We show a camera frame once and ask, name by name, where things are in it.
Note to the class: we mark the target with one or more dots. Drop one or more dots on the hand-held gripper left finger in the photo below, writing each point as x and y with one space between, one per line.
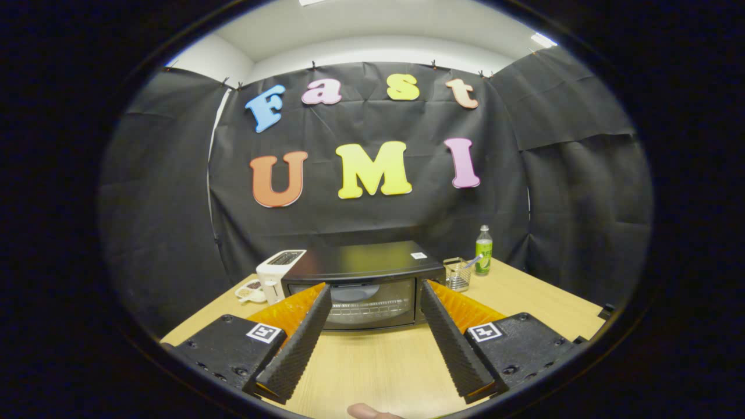
294 355

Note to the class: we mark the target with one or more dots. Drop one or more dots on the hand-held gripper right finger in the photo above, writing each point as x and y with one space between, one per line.
457 355

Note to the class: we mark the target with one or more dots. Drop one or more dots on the black toaster oven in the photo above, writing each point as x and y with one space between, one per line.
366 262

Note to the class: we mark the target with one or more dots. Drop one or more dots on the white pop-up toaster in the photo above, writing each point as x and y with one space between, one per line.
273 273

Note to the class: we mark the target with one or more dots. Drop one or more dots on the clear glass cup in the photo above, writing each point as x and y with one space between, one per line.
457 276

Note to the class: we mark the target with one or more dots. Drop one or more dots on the small white snack dish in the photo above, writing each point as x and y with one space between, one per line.
250 289

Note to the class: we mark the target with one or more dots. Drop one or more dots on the green label bottle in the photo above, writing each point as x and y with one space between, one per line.
483 256

